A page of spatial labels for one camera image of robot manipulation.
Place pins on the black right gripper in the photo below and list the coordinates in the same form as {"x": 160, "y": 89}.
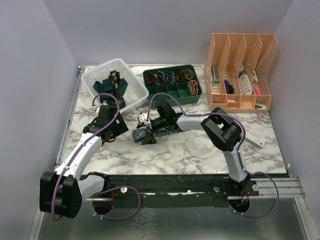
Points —
{"x": 151, "y": 140}

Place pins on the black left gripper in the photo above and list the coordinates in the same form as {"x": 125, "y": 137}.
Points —
{"x": 120, "y": 127}

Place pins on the grey blue floral tie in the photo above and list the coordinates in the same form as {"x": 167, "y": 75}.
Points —
{"x": 148, "y": 136}

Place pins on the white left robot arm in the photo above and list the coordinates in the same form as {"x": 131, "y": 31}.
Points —
{"x": 62, "y": 191}

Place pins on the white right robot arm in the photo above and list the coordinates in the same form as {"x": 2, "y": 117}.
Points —
{"x": 224, "y": 131}

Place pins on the dark green tie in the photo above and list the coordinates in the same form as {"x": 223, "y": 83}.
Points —
{"x": 106, "y": 87}

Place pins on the white plastic basket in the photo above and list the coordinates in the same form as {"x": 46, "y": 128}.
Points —
{"x": 135, "y": 93}

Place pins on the black gold leaf tie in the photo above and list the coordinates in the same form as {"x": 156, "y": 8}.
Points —
{"x": 114, "y": 75}

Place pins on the dark blue rolled tie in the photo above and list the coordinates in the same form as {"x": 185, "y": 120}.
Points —
{"x": 169, "y": 77}

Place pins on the green compartment tray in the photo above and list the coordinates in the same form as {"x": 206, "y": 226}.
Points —
{"x": 178, "y": 90}

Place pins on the orange patterned rolled tie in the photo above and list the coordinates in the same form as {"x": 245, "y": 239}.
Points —
{"x": 193, "y": 87}

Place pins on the red brown rolled tie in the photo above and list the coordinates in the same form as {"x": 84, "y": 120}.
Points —
{"x": 179, "y": 75}

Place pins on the tan rolled tie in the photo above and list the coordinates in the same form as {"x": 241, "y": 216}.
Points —
{"x": 189, "y": 74}

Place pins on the blue black item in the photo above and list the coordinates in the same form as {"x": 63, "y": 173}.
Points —
{"x": 228, "y": 87}

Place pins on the orange file organizer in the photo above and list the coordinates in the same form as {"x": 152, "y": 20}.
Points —
{"x": 231, "y": 55}

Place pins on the white red card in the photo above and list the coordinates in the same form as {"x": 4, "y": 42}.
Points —
{"x": 254, "y": 139}

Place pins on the white ribbed item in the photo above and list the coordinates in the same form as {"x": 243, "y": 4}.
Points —
{"x": 245, "y": 86}

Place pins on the pink marker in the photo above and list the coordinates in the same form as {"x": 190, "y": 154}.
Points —
{"x": 256, "y": 90}

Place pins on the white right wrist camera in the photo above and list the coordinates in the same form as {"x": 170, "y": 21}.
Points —
{"x": 144, "y": 120}

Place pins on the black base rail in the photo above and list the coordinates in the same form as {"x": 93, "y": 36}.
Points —
{"x": 172, "y": 191}

